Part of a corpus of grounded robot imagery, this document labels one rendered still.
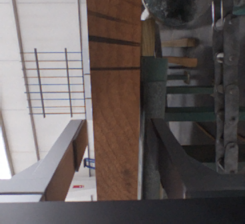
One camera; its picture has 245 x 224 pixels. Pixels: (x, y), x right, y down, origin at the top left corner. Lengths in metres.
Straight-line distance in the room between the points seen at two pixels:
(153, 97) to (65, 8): 6.53
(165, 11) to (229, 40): 0.13
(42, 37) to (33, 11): 0.85
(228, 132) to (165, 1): 0.31
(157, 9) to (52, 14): 6.55
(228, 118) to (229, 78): 0.08
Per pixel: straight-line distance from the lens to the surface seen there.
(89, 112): 6.26
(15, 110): 7.86
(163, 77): 0.32
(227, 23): 0.40
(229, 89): 0.42
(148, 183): 0.41
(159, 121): 0.16
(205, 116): 1.01
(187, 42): 2.20
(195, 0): 0.39
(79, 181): 8.29
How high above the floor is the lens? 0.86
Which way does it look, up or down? 1 degrees down
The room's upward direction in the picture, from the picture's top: 91 degrees counter-clockwise
